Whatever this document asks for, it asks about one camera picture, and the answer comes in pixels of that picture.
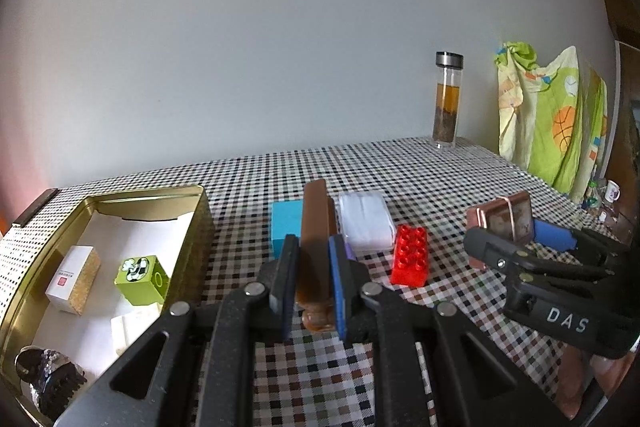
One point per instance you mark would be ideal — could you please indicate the white charger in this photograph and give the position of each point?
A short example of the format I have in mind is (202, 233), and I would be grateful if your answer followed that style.
(132, 327)

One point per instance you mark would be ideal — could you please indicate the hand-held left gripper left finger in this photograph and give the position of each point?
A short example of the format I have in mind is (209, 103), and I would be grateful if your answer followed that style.
(282, 272)

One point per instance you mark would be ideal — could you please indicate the green building block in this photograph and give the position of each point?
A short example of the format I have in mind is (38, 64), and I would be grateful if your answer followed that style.
(142, 282)

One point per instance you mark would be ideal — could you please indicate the black silver hair clip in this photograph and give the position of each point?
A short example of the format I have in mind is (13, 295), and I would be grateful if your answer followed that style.
(47, 382)

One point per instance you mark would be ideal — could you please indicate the copper framed box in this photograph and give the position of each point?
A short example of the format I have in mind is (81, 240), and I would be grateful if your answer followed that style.
(505, 217)

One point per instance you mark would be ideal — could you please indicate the small green bottle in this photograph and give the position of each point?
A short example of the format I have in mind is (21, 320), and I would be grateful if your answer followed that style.
(592, 199)

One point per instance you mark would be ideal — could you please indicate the gold tin box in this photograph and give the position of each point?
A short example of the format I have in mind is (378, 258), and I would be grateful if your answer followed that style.
(196, 232)

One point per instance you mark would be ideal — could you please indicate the brown rectangular bar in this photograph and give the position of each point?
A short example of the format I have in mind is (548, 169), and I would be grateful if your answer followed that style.
(315, 232)

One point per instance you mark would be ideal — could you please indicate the white paper liner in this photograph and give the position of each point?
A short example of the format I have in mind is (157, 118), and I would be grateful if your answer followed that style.
(105, 232)

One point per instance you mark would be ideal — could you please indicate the white mug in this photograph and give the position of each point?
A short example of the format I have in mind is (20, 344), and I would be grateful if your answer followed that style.
(612, 192)

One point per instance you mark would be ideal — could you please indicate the checked tablecloth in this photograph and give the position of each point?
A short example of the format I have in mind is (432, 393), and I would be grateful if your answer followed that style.
(400, 167)

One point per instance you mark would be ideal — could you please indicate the clear plastic box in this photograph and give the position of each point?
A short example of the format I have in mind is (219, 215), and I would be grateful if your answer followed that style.
(365, 219)

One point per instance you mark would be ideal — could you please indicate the green printed cloth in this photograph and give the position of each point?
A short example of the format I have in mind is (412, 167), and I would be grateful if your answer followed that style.
(550, 122)

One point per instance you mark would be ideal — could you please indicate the white carton box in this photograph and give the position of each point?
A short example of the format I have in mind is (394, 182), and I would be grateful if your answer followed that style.
(67, 274)

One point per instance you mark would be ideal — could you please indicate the person's right hand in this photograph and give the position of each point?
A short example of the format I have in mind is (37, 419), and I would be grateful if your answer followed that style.
(612, 374)

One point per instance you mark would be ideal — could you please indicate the glass tea bottle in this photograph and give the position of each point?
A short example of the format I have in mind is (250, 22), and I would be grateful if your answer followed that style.
(447, 102)

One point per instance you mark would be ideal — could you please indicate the dark wooden cabinet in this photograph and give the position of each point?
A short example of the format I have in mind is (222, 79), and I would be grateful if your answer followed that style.
(625, 107)

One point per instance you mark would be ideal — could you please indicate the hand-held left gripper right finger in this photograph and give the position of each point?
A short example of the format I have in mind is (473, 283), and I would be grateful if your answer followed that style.
(341, 282)

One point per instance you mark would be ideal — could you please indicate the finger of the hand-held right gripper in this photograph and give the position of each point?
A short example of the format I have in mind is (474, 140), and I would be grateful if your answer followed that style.
(552, 236)
(487, 244)

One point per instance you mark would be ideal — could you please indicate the teal building block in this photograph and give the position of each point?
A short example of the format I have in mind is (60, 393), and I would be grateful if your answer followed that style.
(286, 227)

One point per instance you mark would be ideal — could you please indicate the dark strip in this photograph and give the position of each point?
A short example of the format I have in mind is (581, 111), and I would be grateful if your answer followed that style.
(34, 207)

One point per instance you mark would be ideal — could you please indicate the red building block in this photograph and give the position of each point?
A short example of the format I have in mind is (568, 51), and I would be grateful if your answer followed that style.
(410, 257)

